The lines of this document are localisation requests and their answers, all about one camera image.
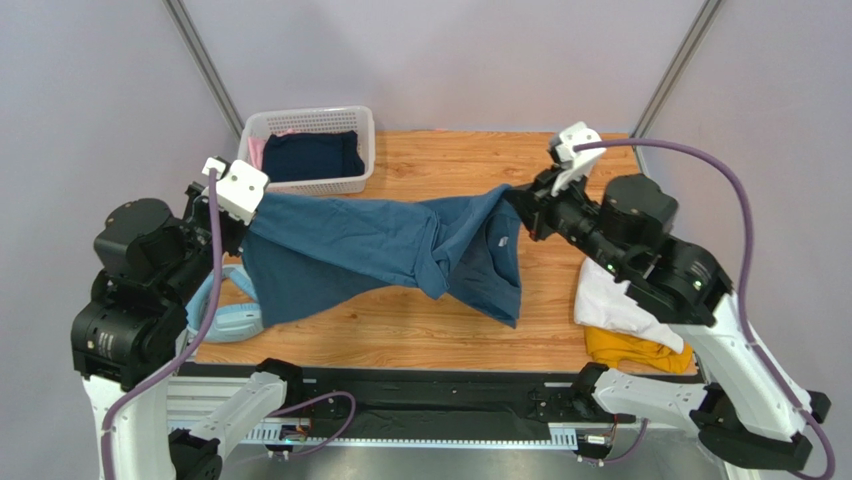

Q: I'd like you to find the right aluminium corner post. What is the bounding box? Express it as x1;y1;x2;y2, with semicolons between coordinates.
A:
630;0;725;138

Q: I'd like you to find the yellow folded t shirt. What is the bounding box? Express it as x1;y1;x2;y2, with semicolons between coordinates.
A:
584;326;694;374

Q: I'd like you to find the teal blue t shirt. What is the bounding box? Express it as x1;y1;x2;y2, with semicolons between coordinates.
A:
243;185;522;328

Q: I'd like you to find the white plastic laundry basket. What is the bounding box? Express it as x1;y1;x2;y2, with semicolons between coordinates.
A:
238;105;376;196

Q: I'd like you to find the pink t shirt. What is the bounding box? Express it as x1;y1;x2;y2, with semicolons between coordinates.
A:
247;137;268;170

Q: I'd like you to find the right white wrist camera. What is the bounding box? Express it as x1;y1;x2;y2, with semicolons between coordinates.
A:
548;121;606;197

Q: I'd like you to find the white folded t shirt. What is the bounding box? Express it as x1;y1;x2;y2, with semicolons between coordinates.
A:
573;259;687;354

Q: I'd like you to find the aluminium corner post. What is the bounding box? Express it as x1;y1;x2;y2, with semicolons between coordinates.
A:
630;0;725;138
162;0;244;140

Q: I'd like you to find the left aluminium corner post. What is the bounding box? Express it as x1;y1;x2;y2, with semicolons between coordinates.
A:
162;0;244;140

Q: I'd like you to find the navy folded t shirt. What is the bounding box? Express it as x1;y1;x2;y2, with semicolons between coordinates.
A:
261;131;366;183

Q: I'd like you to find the light blue plastic object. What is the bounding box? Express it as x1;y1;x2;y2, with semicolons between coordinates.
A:
186;264;264;343

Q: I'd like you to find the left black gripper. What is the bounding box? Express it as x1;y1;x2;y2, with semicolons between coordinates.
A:
162;177;252;305

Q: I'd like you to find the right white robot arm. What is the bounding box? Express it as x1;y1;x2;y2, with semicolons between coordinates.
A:
504;169;831;472

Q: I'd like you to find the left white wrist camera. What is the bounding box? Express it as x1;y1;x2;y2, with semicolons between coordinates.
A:
202;157;270;225

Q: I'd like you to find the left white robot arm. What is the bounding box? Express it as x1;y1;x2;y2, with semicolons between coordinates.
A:
70;183;305;479

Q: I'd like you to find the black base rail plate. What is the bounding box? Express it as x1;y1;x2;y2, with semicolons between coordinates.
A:
176;362;617;442

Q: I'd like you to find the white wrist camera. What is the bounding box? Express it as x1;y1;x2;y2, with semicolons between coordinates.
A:
202;157;270;225
548;121;606;197

